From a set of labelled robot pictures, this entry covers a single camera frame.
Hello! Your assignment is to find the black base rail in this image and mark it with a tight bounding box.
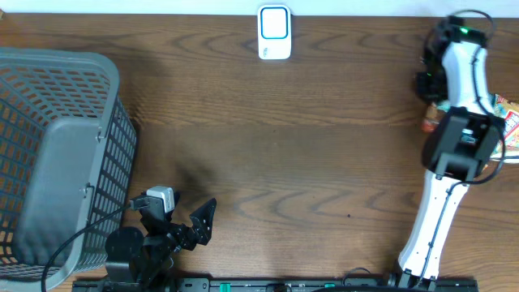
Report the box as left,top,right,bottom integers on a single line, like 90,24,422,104
71,277,479,292

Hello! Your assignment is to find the orange-red snack bar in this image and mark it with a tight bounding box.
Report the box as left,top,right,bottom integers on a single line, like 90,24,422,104
421,103,449,133

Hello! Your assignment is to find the white barcode scanner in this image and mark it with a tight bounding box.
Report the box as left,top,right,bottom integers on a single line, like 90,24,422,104
257,4,292,60

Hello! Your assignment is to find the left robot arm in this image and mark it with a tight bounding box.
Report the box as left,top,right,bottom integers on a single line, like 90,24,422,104
105,193,217,291

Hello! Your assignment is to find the yellow snack bag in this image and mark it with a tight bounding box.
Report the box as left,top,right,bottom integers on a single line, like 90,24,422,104
490,93,519,164

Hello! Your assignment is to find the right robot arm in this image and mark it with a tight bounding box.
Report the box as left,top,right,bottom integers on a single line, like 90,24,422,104
396,11,505,291

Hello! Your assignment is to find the grey plastic mesh basket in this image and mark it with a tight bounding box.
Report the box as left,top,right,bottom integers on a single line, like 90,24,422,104
1,48,137,291

